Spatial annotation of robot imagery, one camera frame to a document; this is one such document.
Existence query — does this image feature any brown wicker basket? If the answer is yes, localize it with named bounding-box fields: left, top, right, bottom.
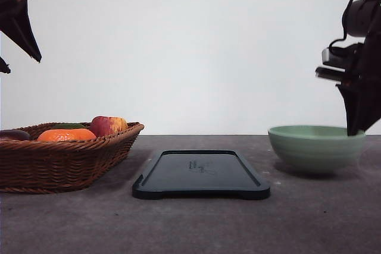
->
left=0, top=121, right=145, bottom=194

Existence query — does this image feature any orange mandarin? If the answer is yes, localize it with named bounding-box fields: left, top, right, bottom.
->
left=38, top=128, right=96, bottom=141

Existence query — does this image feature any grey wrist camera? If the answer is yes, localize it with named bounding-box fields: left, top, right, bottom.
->
left=321, top=48, right=346, bottom=70

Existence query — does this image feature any green lime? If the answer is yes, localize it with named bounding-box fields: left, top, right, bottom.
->
left=52, top=124, right=86, bottom=129

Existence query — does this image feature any dark rectangular tray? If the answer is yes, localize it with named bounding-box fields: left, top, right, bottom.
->
left=132, top=150, right=271, bottom=200

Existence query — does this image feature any green ceramic bowl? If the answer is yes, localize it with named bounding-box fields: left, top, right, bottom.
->
left=268, top=125, right=367, bottom=176

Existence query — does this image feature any red yellow apple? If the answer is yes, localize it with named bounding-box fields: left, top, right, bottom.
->
left=90, top=115, right=129, bottom=137

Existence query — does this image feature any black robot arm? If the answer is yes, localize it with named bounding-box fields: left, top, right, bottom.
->
left=316, top=0, right=381, bottom=136

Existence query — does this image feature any dark red apple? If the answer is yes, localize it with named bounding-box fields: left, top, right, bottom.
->
left=0, top=130, right=30, bottom=140

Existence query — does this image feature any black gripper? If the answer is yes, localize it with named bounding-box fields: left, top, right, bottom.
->
left=0, top=0, right=42, bottom=74
left=316, top=40, right=381, bottom=136

